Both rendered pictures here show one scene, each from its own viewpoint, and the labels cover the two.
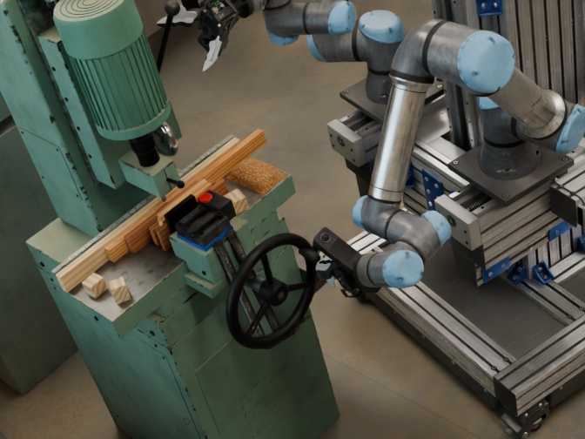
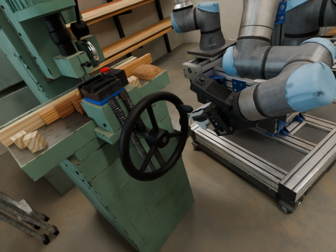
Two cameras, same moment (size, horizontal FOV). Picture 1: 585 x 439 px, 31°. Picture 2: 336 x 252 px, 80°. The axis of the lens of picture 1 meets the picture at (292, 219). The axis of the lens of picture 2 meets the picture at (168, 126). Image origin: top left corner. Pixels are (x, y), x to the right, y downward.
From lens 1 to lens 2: 1.82 m
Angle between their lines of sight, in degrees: 4
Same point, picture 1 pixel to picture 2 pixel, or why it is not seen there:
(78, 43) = not seen: outside the picture
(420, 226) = (309, 47)
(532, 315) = (285, 150)
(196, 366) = (112, 191)
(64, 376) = not seen: hidden behind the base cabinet
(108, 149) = (42, 48)
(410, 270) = (328, 84)
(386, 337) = (209, 163)
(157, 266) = (73, 124)
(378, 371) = (208, 179)
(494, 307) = (264, 147)
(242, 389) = (145, 199)
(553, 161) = not seen: hidden behind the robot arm
